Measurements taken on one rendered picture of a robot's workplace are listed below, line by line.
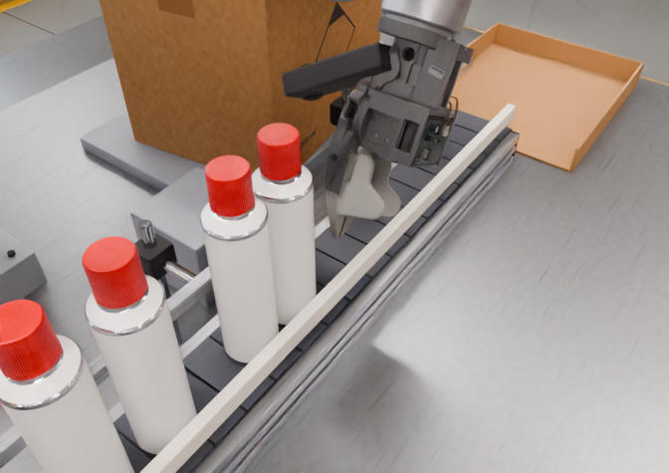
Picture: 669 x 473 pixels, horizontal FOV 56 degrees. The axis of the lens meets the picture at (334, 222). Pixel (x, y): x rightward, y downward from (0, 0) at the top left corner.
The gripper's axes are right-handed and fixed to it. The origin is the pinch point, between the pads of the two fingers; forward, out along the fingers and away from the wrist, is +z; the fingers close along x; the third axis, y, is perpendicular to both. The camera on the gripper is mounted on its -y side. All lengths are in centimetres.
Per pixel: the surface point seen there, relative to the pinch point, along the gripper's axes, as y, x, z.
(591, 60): 5, 62, -26
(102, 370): -2.5, -23.8, 10.8
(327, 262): -0.5, 2.1, 5.1
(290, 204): 2.5, -13.1, -3.9
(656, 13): -23, 317, -75
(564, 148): 10.7, 40.8, -11.9
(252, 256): 2.6, -16.4, 0.1
